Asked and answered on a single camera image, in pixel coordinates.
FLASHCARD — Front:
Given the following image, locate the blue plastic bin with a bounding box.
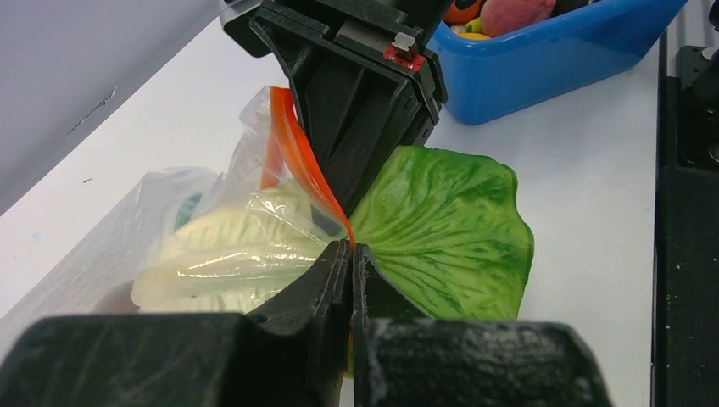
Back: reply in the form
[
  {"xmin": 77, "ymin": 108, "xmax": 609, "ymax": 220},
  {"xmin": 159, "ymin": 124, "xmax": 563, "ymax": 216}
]
[{"xmin": 428, "ymin": 0, "xmax": 685, "ymax": 125}]

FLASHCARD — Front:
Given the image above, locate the clear zip bag orange zipper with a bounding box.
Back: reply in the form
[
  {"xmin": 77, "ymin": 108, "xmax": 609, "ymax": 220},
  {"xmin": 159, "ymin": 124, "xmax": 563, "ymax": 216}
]
[{"xmin": 1, "ymin": 86, "xmax": 354, "ymax": 354}]

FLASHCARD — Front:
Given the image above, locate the pink peach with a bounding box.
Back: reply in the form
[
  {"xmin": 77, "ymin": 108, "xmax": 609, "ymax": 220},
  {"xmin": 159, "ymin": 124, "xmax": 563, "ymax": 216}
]
[{"xmin": 480, "ymin": 0, "xmax": 556, "ymax": 37}]

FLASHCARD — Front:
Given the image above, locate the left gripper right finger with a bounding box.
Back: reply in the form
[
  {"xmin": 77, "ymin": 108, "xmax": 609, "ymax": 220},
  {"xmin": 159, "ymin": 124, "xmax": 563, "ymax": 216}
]
[{"xmin": 352, "ymin": 244, "xmax": 611, "ymax": 406}]

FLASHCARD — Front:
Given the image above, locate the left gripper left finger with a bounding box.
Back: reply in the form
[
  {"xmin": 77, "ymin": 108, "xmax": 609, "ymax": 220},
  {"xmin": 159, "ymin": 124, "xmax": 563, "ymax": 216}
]
[{"xmin": 1, "ymin": 240, "xmax": 352, "ymax": 406}]

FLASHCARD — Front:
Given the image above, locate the yellow bell pepper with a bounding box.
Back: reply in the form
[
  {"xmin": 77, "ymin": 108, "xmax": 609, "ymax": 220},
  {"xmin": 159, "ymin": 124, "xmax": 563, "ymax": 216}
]
[{"xmin": 458, "ymin": 17, "xmax": 491, "ymax": 41}]

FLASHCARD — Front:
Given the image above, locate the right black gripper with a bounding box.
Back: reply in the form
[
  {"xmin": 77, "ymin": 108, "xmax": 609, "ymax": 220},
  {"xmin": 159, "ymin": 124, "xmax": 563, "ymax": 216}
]
[{"xmin": 220, "ymin": 0, "xmax": 450, "ymax": 214}]

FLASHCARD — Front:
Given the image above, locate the green lettuce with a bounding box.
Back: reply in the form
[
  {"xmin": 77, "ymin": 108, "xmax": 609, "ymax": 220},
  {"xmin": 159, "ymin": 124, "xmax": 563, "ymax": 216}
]
[{"xmin": 130, "ymin": 146, "xmax": 536, "ymax": 322}]

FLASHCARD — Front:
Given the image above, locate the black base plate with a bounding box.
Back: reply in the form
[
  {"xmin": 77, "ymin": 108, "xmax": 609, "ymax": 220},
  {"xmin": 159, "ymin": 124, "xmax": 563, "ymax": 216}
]
[{"xmin": 651, "ymin": 1, "xmax": 718, "ymax": 406}]

